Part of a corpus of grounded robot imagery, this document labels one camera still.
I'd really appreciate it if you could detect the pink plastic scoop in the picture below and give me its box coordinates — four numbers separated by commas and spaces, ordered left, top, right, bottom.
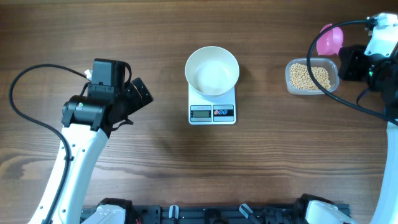
316, 27, 344, 55

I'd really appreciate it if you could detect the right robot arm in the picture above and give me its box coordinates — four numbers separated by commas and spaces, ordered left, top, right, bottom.
338, 45, 397, 223

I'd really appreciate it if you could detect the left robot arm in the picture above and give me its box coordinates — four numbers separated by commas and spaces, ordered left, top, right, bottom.
30, 58, 153, 223

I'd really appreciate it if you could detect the white bowl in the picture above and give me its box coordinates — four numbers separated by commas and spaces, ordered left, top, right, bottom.
185, 46, 240, 98

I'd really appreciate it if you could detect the white digital kitchen scale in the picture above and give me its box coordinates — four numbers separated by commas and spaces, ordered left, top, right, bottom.
188, 85, 237, 125

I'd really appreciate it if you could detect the clear plastic container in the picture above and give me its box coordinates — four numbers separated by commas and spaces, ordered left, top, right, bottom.
284, 57, 340, 96

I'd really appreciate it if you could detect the pile of soybeans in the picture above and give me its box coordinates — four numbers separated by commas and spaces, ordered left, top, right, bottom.
289, 63, 331, 90

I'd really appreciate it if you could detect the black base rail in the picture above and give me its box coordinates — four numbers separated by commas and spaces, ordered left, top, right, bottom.
80, 203, 352, 224

